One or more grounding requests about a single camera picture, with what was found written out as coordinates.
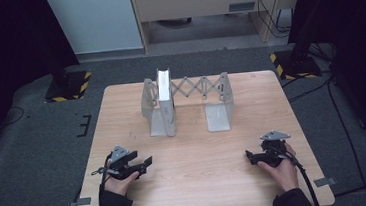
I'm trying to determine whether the person's right hand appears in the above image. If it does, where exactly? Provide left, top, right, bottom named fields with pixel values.
left=255, top=141, right=301, bottom=197

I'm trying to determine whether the thin looped black floor cable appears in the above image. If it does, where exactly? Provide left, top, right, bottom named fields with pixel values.
left=0, top=105, right=26, bottom=128

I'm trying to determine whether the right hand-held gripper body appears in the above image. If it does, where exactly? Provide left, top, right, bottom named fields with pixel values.
left=258, top=129, right=295, bottom=169

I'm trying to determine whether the white grey hardcover book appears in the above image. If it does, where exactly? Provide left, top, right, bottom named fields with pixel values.
left=154, top=67, right=179, bottom=139

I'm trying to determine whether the long black floor cable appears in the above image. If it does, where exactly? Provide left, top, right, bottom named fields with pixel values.
left=325, top=73, right=366, bottom=206

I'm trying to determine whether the light wooden desk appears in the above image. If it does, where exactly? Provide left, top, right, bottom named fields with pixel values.
left=128, top=0, right=312, bottom=57

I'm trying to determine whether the white cabinet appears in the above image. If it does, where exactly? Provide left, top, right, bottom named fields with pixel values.
left=44, top=0, right=145, bottom=58

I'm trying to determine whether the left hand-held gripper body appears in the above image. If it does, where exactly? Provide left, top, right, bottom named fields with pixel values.
left=105, top=142, right=142, bottom=183

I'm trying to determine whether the black tape floor mark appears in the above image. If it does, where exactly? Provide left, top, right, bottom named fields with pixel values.
left=74, top=114, right=95, bottom=138

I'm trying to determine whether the expandable grey metal book rack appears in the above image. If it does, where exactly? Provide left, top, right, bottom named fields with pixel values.
left=138, top=71, right=238, bottom=140

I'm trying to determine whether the grey tape piece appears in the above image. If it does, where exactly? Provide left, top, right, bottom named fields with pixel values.
left=312, top=176, right=337, bottom=189
left=68, top=196, right=93, bottom=206

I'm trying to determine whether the metal stand with striped base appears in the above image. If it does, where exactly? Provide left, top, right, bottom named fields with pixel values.
left=268, top=37, right=323, bottom=83
left=41, top=62, right=95, bottom=104

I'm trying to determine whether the hand-held gripper cable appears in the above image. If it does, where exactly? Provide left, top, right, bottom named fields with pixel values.
left=275, top=148, right=322, bottom=206
left=89, top=151, right=116, bottom=193

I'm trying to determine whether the black curtain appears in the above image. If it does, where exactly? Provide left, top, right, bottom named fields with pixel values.
left=0, top=0, right=88, bottom=167
left=284, top=0, right=366, bottom=162

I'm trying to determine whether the person's left hand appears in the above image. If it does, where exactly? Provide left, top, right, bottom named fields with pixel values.
left=101, top=156, right=143, bottom=199

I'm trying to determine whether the left hand-held gripper cable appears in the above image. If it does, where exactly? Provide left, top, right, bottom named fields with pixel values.
left=89, top=151, right=116, bottom=193

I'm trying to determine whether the right hand-held gripper cable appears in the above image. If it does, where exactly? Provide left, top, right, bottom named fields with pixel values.
left=275, top=148, right=322, bottom=206

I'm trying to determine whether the short black floor cable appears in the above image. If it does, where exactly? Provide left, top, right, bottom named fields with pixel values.
left=285, top=75, right=335, bottom=104

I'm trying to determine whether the bundle of hanging black cables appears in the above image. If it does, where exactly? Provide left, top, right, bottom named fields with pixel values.
left=254, top=0, right=296, bottom=41

